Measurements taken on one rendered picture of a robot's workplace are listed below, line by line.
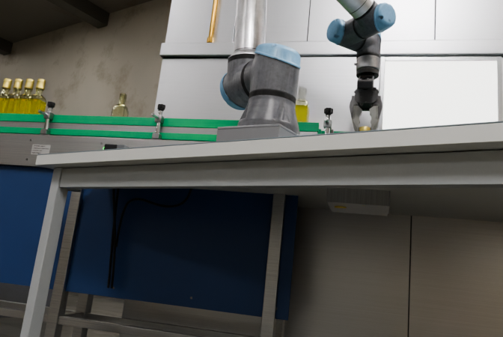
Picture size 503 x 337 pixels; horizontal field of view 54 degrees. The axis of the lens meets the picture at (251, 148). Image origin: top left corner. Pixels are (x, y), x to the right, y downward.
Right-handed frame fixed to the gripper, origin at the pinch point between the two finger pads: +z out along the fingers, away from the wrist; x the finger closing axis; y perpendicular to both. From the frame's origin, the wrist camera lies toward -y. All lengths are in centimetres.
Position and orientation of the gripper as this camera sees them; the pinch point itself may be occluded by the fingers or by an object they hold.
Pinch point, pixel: (364, 130)
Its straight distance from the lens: 154.7
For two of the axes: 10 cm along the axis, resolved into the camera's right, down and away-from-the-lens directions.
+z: -0.9, 9.7, -2.3
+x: -9.6, -0.3, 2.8
